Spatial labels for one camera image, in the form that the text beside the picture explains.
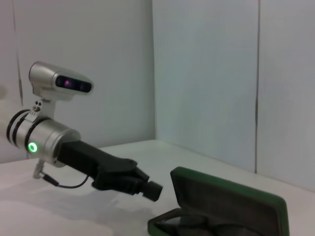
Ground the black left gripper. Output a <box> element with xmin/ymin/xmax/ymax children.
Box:
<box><xmin>57</xmin><ymin>141</ymin><xmax>163</xmax><ymax>203</ymax></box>

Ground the green glasses case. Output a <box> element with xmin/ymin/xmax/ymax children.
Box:
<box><xmin>147</xmin><ymin>166</ymin><xmax>288</xmax><ymax>236</ymax></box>

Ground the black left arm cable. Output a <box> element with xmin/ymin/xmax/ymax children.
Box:
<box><xmin>33</xmin><ymin>159</ymin><xmax>89</xmax><ymax>189</ymax></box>

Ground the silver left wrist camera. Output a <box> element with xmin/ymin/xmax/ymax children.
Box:
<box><xmin>29</xmin><ymin>61</ymin><xmax>94</xmax><ymax>102</ymax></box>

